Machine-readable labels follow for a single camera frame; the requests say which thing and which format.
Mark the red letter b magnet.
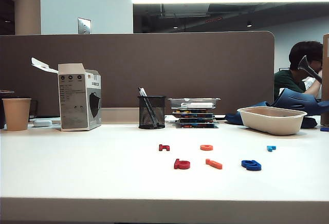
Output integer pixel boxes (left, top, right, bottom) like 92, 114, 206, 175
173, 158, 191, 170

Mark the orange letter i magnet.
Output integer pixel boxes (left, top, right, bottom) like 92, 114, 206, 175
205, 158, 223, 170

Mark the dark blue letter g magnet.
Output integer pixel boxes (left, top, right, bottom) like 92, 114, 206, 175
241, 159, 262, 172

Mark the black mesh pen holder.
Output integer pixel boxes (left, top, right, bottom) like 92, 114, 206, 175
137, 95, 167, 129

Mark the black white pen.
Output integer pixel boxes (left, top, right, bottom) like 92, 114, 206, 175
138, 87, 160, 127

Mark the brown fabric desk partition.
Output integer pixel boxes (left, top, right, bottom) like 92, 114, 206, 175
0, 30, 276, 118

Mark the white grey face mask box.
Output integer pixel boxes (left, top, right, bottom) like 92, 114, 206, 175
31, 57, 103, 132

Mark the beige oval pulp bowl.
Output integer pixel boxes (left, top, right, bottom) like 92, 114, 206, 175
236, 106, 308, 136

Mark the small white plastic case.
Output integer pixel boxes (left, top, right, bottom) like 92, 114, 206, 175
33, 119, 53, 127

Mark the person in green shirt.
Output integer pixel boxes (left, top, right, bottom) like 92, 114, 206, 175
273, 41, 324, 101

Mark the large blue foam slipper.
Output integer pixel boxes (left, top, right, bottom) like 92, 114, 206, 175
269, 87, 329, 117

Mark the grey funnel shaped object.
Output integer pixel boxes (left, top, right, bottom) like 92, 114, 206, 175
298, 55, 323, 83

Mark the brown paper cup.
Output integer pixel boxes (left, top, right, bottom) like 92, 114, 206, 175
2, 98, 32, 132

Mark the brown cardboard box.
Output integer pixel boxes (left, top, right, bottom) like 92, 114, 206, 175
321, 33, 329, 126

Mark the metal wall plate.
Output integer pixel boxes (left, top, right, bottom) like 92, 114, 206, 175
78, 17, 92, 34

